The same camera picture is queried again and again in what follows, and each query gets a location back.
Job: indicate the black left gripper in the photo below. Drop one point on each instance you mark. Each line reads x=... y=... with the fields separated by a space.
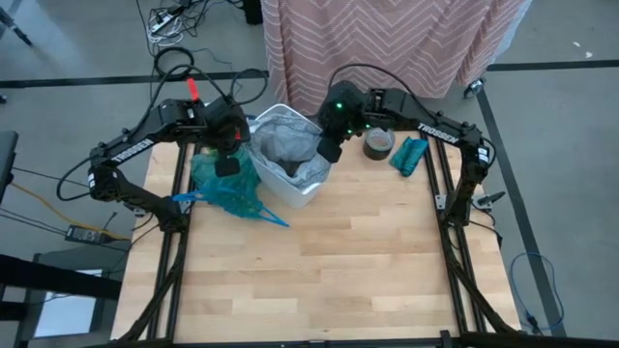
x=225 y=125

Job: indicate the teal folded cloth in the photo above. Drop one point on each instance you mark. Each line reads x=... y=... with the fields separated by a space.
x=408 y=157

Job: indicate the black beam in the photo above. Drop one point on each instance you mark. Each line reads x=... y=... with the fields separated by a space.
x=58 y=280

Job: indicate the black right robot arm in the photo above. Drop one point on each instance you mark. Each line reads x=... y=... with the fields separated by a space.
x=445 y=133

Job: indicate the black tripod leg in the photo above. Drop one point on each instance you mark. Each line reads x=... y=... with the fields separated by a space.
x=17 y=29

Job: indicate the pink chevron cloth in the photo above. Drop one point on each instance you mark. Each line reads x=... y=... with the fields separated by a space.
x=387 y=48

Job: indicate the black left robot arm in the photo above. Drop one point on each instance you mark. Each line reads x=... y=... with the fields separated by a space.
x=130 y=145

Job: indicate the black aluminium frame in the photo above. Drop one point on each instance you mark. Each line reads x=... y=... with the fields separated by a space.
x=167 y=270

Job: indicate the white power strip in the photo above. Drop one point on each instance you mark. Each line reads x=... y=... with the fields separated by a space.
x=162 y=23

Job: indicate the cart caster wheel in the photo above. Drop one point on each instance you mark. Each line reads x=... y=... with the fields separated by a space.
x=474 y=88

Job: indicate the teal plastic trash bag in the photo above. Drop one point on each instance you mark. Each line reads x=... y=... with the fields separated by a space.
x=232 y=193

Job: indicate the red tape strip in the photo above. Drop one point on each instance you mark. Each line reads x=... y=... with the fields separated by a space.
x=193 y=89

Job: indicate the black box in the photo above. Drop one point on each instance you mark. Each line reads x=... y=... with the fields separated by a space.
x=252 y=12

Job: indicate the grey cloth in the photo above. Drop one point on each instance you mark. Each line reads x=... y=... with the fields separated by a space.
x=285 y=140

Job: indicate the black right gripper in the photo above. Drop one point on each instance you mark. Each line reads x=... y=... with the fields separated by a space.
x=343 y=111

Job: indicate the white panel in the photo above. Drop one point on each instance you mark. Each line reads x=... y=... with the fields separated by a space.
x=67 y=316

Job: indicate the white plastic trash bin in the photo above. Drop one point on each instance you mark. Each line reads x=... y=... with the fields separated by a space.
x=285 y=191

